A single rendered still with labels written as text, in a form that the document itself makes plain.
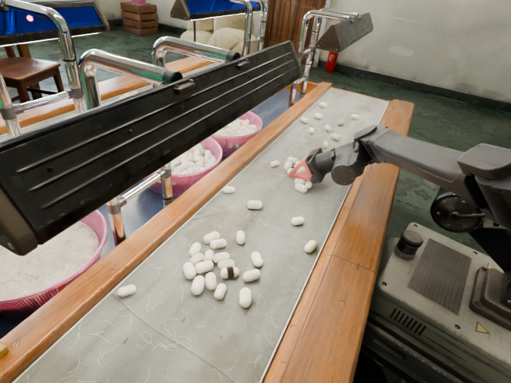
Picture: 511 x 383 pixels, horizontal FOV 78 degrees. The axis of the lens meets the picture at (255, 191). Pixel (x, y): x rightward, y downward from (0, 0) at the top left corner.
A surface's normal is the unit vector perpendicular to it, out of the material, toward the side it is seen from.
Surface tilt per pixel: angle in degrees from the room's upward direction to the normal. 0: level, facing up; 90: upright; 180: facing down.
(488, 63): 90
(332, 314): 0
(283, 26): 90
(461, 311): 0
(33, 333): 0
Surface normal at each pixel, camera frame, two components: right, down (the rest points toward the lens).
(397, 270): 0.11, -0.80
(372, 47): -0.42, 0.50
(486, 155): -0.60, -0.74
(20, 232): 0.81, -0.14
